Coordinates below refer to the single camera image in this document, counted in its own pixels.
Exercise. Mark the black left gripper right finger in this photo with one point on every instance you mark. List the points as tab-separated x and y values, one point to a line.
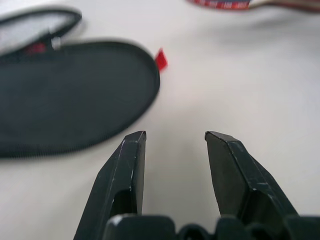
237	180

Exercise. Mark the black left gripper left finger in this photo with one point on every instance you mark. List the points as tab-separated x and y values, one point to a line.
112	175

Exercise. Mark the red and black pouch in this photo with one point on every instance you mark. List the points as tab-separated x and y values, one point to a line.
75	95

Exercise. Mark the red table tennis paddle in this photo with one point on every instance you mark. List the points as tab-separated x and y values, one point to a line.
220	3

